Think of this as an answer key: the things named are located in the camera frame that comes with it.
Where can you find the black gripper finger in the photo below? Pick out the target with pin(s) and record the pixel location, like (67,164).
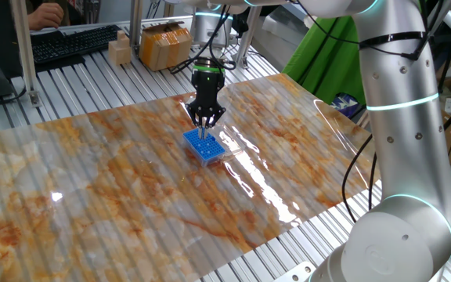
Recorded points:
(214,115)
(196,115)

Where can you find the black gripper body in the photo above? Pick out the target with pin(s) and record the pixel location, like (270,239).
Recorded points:
(208,88)

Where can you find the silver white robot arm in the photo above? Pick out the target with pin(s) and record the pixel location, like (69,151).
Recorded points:
(405,156)

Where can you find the blue pipette tip holder box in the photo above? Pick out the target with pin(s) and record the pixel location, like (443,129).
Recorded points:
(206,150)

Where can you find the person's bare hand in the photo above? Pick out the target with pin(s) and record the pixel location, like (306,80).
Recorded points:
(45,16)

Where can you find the taped cardboard box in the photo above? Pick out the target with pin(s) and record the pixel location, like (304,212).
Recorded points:
(164,45)

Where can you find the wooden block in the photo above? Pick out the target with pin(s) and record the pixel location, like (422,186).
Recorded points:
(120,51)

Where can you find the orange marble pattern mat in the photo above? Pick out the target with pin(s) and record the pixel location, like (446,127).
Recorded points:
(92,176)

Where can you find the green cloth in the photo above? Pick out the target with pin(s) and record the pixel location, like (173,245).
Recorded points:
(327,66)

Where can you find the blue patterned bag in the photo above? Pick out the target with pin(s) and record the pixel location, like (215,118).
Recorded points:
(345,105)

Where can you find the black computer keyboard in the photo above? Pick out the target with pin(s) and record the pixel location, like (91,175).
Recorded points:
(53,47)

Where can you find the person's dark torso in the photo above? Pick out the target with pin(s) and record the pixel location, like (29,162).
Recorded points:
(45,2)

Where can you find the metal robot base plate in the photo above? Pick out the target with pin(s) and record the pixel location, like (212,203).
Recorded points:
(296,272)

